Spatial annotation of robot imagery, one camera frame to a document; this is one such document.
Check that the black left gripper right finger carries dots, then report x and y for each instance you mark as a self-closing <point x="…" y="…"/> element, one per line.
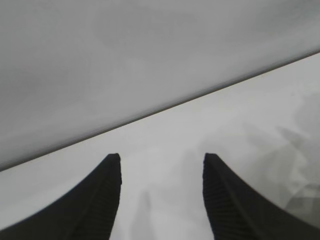
<point x="237" y="210"/>

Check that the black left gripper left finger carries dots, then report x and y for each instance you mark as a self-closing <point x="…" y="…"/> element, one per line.
<point x="82" y="210"/>

